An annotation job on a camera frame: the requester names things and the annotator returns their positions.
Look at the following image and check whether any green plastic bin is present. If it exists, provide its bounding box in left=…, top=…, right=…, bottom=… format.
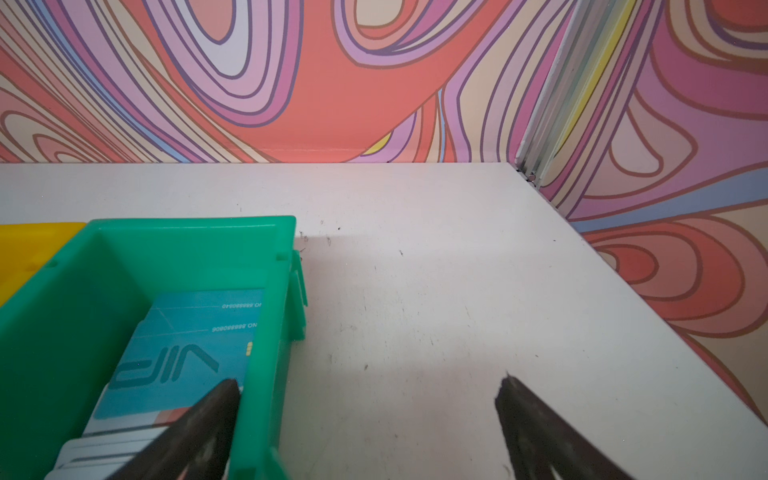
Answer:
left=1, top=216, right=307, bottom=479

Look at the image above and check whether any teal VIP credit card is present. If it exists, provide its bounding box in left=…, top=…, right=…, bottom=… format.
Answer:
left=94, top=322, right=257, bottom=420

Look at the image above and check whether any aluminium corner frame post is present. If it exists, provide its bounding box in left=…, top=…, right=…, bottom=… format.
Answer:
left=514, top=0, right=636, bottom=188

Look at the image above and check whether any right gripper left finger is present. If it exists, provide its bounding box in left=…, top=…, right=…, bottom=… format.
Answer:
left=110, top=379, right=241, bottom=480

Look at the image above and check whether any yellow plastic bin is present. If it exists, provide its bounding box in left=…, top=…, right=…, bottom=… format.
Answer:
left=1, top=222, right=85, bottom=304

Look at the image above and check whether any white red circle card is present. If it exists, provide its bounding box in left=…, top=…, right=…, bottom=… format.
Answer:
left=45, top=407, right=188, bottom=479

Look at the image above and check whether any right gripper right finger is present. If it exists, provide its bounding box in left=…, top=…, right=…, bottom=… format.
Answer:
left=495, top=376, right=630, bottom=480

